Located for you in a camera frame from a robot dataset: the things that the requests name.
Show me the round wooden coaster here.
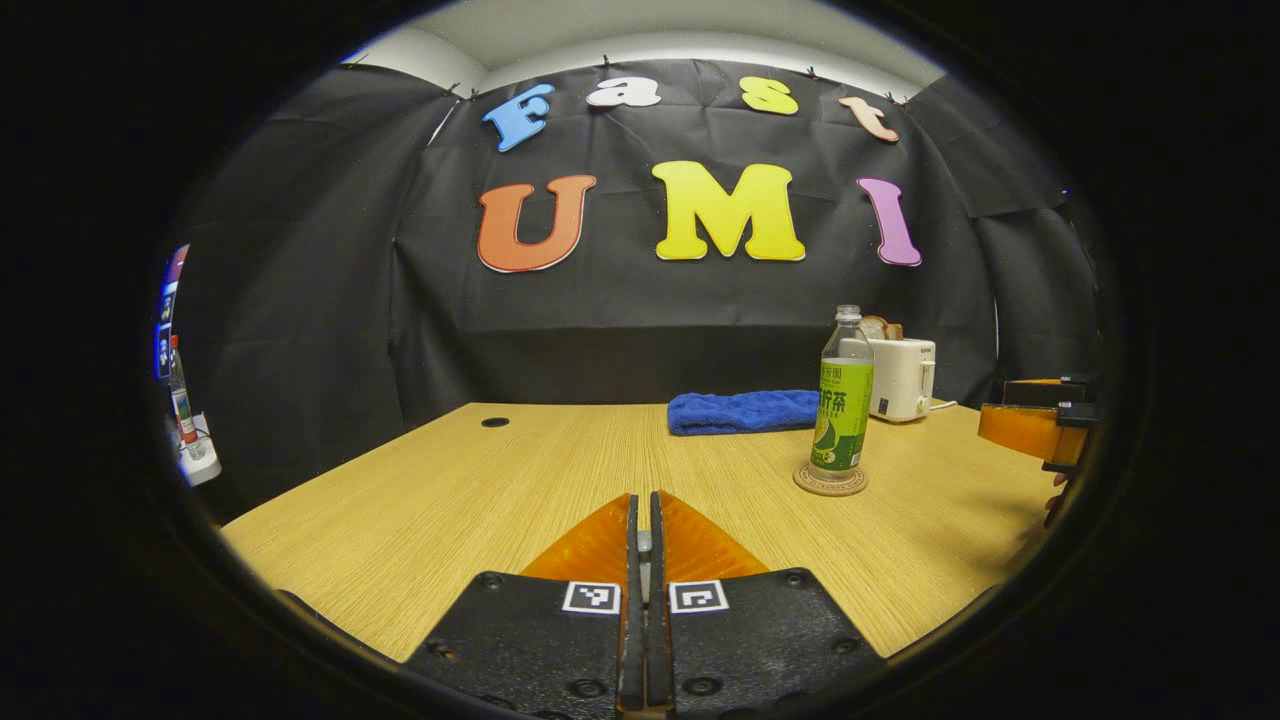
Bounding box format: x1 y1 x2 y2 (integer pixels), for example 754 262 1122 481
793 460 869 497

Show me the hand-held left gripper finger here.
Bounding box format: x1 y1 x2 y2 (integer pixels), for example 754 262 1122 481
403 493 648 720
647 491 887 720

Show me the white toaster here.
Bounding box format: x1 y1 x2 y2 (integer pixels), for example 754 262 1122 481
865 338 938 423

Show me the computer monitor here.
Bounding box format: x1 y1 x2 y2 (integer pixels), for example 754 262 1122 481
155 245 191 381

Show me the white side table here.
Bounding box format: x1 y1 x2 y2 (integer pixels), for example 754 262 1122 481
170 412 223 488

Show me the blue towel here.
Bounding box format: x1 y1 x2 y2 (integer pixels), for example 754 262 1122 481
667 390 823 437

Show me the clear green-label water bottle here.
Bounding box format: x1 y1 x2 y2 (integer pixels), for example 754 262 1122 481
810 305 876 476

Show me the black backdrop cloth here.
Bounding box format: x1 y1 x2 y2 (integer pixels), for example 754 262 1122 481
175 60 1101 521

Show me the red-capped plastic bottle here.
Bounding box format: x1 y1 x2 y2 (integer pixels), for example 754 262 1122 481
168 335 198 446

